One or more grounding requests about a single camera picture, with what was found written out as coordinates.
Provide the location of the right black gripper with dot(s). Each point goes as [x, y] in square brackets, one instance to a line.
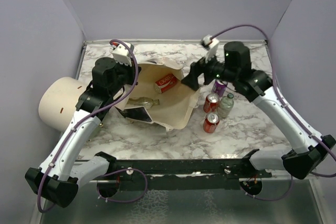
[198, 67]

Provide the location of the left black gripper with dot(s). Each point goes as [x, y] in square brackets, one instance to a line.
[130, 69]

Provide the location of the purple fanta can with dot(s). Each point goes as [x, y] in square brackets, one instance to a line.
[219, 87]

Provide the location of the clear glass bottle two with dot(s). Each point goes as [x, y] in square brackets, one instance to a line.
[147, 103]

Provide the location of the red cola can three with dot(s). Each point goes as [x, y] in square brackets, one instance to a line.
[165, 83]

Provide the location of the red cola can four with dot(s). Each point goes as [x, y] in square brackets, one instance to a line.
[211, 102]

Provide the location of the beige canvas tote bag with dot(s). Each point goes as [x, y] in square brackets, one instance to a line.
[175, 105]

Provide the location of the clear glass bottle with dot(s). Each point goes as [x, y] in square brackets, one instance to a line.
[225, 105]

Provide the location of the red cola can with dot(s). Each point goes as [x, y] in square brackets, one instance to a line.
[211, 122]

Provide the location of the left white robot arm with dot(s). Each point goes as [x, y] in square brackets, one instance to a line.
[56, 179]

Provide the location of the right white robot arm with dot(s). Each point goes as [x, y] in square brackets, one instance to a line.
[308, 146]

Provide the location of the cream cylindrical container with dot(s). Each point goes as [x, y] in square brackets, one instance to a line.
[58, 103]

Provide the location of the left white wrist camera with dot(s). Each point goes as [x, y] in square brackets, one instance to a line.
[120, 54]

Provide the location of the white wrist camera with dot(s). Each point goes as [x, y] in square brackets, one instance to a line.
[120, 54]
[211, 45]

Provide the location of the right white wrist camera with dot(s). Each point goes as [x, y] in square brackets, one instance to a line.
[211, 45]

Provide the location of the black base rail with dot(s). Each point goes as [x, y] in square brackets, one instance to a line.
[192, 174]

